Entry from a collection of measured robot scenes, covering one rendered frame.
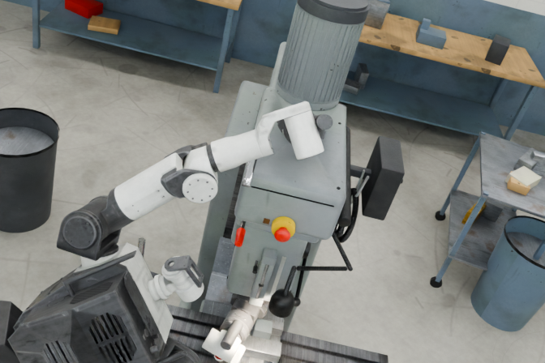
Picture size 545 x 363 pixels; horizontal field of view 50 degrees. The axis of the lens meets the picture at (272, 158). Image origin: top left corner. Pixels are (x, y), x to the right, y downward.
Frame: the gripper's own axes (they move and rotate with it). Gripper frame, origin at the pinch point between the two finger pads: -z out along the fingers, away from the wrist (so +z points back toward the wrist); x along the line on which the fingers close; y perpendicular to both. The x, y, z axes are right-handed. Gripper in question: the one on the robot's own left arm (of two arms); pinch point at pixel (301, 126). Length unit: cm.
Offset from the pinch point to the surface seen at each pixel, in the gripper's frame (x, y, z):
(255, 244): -3.1, -36.9, -13.5
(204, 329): -12, -82, -54
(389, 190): 34, -13, -36
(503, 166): 137, 7, -234
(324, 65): 1.7, 18.0, -10.4
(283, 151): -2.7, -7.3, 3.2
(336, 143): 10.8, -1.9, -6.1
